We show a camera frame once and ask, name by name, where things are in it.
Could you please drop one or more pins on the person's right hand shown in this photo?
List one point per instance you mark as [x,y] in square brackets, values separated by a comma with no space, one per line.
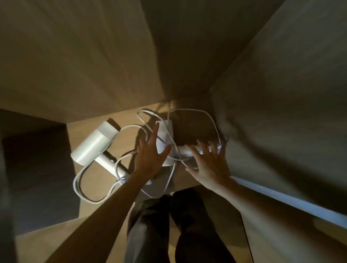
[212,168]

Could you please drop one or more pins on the person's left forearm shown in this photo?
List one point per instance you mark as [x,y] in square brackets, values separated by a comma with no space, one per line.
[94,225]

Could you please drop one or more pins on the person's left hand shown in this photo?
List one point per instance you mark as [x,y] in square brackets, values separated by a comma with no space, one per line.
[150,161]

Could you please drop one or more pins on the person's right forearm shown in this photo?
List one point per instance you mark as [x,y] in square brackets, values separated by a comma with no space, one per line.
[266,217]

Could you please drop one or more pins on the white hair dryer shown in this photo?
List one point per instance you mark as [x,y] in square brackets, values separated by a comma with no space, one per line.
[163,133]
[90,142]

